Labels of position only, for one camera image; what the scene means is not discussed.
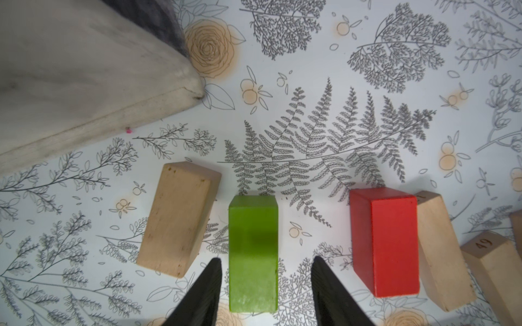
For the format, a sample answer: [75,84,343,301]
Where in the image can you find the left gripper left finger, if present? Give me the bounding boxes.
[163,258,222,326]

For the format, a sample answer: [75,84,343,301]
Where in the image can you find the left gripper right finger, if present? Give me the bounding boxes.
[311,256,374,326]

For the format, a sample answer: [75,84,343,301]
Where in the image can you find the green wooden block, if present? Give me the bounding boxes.
[228,196,279,313]

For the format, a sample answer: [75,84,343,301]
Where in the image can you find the red block upper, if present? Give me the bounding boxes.
[349,187,420,298]

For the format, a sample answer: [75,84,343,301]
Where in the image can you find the natural block beside red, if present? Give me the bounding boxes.
[415,191,477,312]

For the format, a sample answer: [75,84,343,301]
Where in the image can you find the leftmost natural wooden block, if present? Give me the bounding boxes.
[136,162,222,278]

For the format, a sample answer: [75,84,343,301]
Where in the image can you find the natural wooden block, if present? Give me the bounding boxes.
[136,162,222,278]
[510,210,522,258]

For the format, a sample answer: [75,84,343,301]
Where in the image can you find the natural block numbered 49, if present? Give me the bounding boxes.
[461,231,521,325]

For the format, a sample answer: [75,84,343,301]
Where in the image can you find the rightmost natural wooden block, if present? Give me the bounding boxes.
[510,210,522,258]

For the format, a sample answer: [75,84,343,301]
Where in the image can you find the beige canvas tote bag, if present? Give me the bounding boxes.
[1,1,205,175]

